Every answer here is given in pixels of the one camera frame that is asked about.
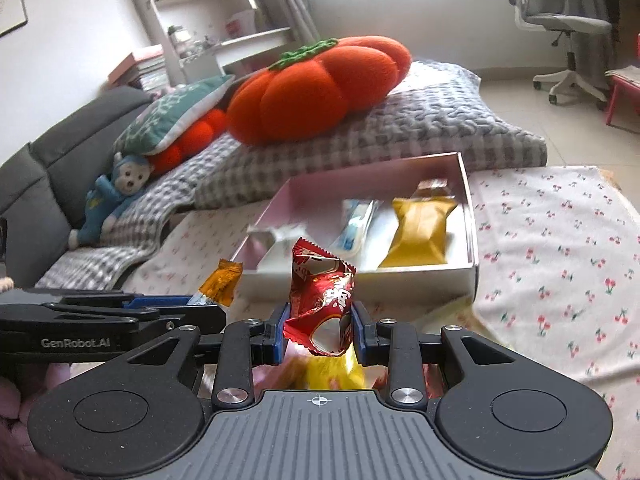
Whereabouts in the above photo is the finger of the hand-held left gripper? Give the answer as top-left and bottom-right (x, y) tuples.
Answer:
(44, 304), (227, 334)
(25, 287), (194, 310)

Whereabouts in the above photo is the green snowflake pillow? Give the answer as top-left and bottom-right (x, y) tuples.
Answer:
(114, 75), (236, 156)

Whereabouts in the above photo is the large yellow snack packet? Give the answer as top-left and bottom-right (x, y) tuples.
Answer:
(300, 347), (386, 392)

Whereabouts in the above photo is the white cardboard box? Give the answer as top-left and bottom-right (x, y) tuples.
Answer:
(227, 151), (481, 306)

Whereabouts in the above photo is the clear bottle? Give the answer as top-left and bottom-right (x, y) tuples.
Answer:
(167, 25), (193, 58)

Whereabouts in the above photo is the orange pumpkin cushion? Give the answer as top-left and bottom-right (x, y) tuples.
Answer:
(226, 36), (412, 147)

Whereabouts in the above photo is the dark grey sofa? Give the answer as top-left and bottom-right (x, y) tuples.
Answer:
(0, 85), (153, 286)

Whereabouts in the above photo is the small orange cushion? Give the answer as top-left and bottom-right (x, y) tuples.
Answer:
(147, 107), (228, 176)

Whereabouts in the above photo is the blue monkey plush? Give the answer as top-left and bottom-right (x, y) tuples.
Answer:
(69, 152), (156, 248)

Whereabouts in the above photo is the white container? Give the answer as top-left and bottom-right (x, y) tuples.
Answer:
(225, 10), (258, 41)

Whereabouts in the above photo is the red plastic child chair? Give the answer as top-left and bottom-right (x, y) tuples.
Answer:
(605, 32), (640, 128)

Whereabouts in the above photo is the small yellow snack packet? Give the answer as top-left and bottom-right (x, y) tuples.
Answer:
(377, 196), (458, 268)

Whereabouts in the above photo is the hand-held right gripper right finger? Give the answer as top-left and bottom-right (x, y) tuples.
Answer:
(350, 301), (526, 407)

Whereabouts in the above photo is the white blue snack packet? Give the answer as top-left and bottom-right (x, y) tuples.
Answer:
(327, 199), (383, 260)

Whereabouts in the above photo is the wooden desk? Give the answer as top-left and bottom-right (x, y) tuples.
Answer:
(600, 0), (640, 71)

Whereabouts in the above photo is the large red snack packet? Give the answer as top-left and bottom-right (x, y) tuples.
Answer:
(283, 237), (358, 358)

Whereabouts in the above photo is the white bookshelf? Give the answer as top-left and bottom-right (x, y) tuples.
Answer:
(120, 0), (301, 86)

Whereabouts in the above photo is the grey office chair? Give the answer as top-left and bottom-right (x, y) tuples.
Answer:
(500, 0), (613, 111)

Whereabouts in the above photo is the cherry print sheet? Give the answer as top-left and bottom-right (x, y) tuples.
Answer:
(122, 165), (640, 480)

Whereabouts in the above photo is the orange-ended snack packet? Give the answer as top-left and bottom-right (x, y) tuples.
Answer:
(187, 258), (244, 308)

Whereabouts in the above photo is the brown wafer packet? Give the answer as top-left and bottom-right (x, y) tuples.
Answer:
(412, 178), (453, 202)

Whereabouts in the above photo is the wall picture frame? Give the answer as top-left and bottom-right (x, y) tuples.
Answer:
(0, 0), (28, 38)

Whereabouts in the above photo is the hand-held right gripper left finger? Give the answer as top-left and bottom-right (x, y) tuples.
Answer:
(122, 304), (292, 411)

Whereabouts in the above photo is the dark maroon cloth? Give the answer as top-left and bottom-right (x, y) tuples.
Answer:
(0, 420), (66, 480)

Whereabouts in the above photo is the white grey printed snack packet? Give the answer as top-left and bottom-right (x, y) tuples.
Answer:
(246, 224), (301, 267)

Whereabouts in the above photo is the stack of books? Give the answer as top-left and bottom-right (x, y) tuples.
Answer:
(107, 45), (168, 91)

